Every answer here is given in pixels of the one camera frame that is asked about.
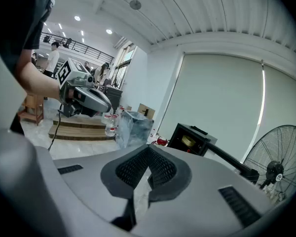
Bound person's black shirt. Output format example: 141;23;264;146
0;0;55;75

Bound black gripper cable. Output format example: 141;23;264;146
47;103;63;151

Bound black floor fan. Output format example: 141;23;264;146
243;124;296;203

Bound clear water bottle red label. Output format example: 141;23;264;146
104;107;119;137

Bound black balcony railing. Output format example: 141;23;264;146
40;31;115;65

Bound brown cardboard box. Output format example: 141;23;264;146
137;103;156;120

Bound translucent plastic container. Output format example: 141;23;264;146
115;110;154;150

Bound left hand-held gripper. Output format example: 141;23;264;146
57;57;112;119

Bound white roller blind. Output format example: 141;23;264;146
241;63;296;163
162;53;265;163

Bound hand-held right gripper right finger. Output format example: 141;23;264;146
147;145;192;202

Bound black box appliance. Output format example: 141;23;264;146
167;122;260;184

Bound wooden steps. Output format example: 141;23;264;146
47;116;116;141

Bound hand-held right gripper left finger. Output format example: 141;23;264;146
100;145;150;199

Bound wooden stool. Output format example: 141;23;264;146
17;93;45;126

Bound beige plastic piece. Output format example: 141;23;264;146
182;135;196;147

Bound person's left forearm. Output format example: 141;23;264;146
14;48;62;101

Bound dark cabinet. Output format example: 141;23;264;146
104;86;123;111

